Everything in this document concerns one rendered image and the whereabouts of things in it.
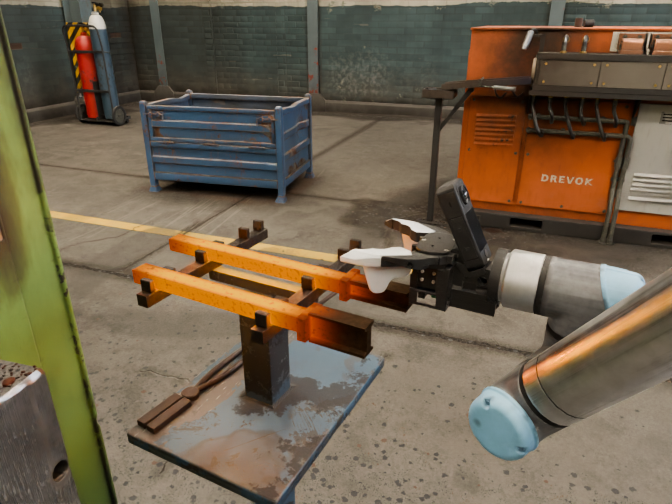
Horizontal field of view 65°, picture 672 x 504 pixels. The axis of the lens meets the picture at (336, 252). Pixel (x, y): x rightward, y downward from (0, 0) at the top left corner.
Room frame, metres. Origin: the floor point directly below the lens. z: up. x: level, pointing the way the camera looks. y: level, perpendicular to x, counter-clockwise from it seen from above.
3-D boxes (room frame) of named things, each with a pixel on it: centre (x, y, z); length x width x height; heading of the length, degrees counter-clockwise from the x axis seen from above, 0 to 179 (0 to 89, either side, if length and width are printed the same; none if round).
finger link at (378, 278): (0.62, -0.05, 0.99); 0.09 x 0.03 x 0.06; 98
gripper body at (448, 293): (0.63, -0.16, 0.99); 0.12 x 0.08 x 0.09; 62
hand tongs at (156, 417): (0.94, 0.16, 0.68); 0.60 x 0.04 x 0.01; 148
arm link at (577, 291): (0.55, -0.30, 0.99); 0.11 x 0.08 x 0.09; 62
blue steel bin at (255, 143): (4.39, 0.87, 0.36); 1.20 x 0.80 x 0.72; 75
